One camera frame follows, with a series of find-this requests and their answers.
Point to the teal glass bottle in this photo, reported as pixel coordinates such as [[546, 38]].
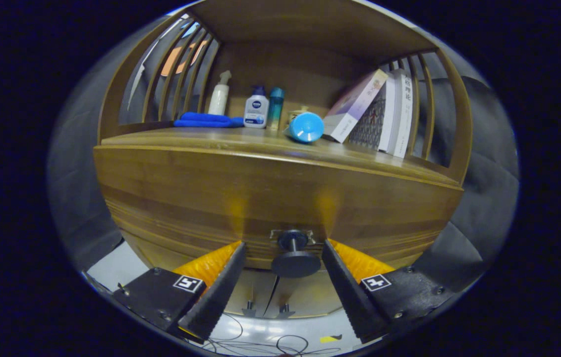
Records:
[[275, 106]]

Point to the beige lidded teacup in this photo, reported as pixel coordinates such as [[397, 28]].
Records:
[[298, 115]]

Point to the white pump bottle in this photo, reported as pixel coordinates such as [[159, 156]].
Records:
[[218, 99]]

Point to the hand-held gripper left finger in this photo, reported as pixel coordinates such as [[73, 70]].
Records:
[[216, 297]]

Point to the white lotion bottle blue cap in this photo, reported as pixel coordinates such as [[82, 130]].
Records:
[[255, 111]]

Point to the yellow floor tape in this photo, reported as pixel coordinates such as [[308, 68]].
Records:
[[330, 339]]

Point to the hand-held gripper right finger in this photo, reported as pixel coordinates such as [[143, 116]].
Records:
[[347, 292]]

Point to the wooden drawer with black knob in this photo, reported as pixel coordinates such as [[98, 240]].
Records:
[[280, 198]]

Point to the plain white book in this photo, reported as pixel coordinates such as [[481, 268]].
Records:
[[390, 119]]

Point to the wooden countertop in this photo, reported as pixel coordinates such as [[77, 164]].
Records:
[[241, 139]]

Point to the blue folded towel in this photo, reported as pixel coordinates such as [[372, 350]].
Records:
[[206, 120]]

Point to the blue cosmetic tube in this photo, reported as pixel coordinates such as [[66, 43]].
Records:
[[306, 128]]

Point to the wooden cabinet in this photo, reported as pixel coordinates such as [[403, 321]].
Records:
[[310, 20]]

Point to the wooden cabinet door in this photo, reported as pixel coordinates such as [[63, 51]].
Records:
[[251, 292], [310, 295]]

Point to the dark patterned cover book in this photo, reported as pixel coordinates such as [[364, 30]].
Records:
[[369, 124]]

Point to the purple cover book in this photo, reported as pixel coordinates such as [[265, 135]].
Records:
[[355, 104]]

